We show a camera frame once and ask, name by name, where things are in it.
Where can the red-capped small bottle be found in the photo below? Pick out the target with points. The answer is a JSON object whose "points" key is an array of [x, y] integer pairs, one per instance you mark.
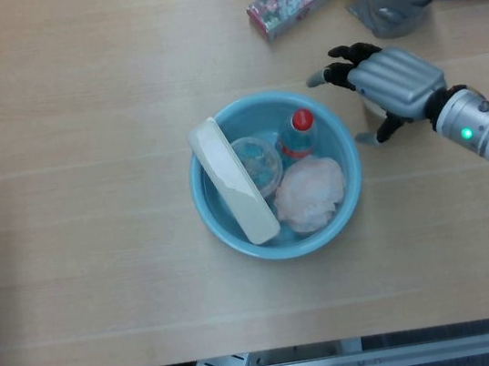
{"points": [[300, 138]]}

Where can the beige ceramic bowl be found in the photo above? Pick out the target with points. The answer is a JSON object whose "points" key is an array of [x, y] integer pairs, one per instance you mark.
{"points": [[373, 108]]}

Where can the pink white crumpled cloth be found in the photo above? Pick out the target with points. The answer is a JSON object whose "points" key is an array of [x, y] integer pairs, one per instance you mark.
{"points": [[310, 193]]}

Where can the white rectangular lidded box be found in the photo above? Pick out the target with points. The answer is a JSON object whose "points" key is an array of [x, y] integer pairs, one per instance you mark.
{"points": [[233, 184]]}

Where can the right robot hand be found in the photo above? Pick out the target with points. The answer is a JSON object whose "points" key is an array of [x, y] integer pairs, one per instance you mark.
{"points": [[399, 81]]}

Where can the light blue plastic basin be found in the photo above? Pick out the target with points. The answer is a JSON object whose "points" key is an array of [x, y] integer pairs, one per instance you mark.
{"points": [[282, 248]]}

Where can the clear plastic cup blue contents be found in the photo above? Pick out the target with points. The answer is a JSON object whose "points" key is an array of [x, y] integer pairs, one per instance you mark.
{"points": [[257, 162]]}

